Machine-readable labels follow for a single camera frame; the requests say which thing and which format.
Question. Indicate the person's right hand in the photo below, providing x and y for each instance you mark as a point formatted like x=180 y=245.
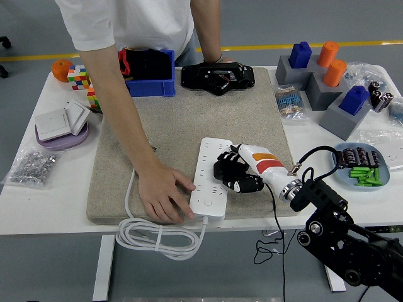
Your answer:
x=160 y=192

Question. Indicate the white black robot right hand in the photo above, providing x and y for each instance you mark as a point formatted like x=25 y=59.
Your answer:
x=270 y=166

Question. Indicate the person's left hand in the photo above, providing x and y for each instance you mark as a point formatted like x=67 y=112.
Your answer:
x=228 y=59

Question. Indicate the black power adapter plug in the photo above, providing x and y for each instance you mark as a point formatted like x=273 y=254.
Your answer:
x=230 y=170

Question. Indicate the white power strip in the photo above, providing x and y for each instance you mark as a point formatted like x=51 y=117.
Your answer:
x=207 y=157

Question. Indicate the person's left forearm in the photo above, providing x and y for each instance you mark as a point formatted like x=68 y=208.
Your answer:
x=211 y=41

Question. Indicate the person's right forearm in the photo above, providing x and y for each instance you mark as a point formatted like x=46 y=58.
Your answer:
x=126 y=119

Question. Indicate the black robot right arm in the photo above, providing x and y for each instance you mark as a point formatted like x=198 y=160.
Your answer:
x=321 y=195

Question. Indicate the black wristband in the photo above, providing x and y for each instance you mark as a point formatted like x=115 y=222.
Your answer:
x=217 y=59

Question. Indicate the black electronic device housing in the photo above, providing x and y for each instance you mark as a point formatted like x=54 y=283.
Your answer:
x=195 y=75

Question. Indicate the wide grey peg block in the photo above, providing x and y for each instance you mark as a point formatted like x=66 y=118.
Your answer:
x=285 y=74

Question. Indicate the grey-brown felt mat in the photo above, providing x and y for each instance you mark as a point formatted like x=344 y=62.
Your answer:
x=220 y=119

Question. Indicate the silver under-table hook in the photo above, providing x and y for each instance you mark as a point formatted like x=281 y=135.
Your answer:
x=267 y=233

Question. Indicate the clear bag of resistors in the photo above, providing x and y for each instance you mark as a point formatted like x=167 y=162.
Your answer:
x=289 y=102

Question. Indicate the blue square peg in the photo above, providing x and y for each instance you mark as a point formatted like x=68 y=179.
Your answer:
x=354 y=100
x=300 y=55

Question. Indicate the blue plastic bin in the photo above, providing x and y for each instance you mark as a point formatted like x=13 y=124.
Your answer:
x=157 y=89

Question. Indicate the black and red fabric bundle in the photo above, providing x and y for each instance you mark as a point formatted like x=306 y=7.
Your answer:
x=151 y=64

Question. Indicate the row of black capacitors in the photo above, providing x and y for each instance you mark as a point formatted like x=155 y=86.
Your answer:
x=362 y=157

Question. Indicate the person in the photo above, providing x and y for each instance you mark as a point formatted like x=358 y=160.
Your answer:
x=141 y=22

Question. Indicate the white table leg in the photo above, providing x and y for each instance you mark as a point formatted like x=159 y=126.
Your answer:
x=104 y=267
x=335 y=283

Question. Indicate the pile of green batteries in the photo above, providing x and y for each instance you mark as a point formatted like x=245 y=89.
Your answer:
x=366 y=177

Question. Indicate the orange cylinder peg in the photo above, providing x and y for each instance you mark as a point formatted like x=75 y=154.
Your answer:
x=334 y=74
x=327 y=53

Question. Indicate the purple oval tray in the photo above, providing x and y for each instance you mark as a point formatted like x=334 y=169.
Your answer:
x=63 y=143

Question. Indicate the empty-looking clear plastic bag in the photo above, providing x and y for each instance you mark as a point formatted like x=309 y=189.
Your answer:
x=378 y=136

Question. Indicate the light blue oval plate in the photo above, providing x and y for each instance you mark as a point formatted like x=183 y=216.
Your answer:
x=385 y=174

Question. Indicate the colourful puzzle cube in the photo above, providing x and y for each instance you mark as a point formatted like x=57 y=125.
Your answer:
x=77 y=77
x=91 y=99

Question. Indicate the black table control panel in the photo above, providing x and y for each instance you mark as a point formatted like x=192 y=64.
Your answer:
x=384 y=229

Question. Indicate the bag of black cylinder cells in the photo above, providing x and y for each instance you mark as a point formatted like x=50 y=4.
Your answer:
x=379 y=96

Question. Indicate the clear bag of blue parts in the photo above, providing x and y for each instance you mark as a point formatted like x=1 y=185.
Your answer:
x=362 y=74

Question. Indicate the clear bag of metal nuts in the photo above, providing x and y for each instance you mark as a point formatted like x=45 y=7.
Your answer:
x=31 y=166

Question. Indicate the clear bag with blue items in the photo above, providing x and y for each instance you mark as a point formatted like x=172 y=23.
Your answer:
x=397 y=111

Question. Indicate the orange fruit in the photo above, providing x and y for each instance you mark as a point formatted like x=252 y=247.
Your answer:
x=61 y=70

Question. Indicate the black chair castor base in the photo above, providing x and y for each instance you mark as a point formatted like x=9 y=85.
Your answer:
x=5 y=42

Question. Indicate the white wall switch panel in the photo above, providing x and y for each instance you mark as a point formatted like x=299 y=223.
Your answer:
x=52 y=126
x=77 y=114

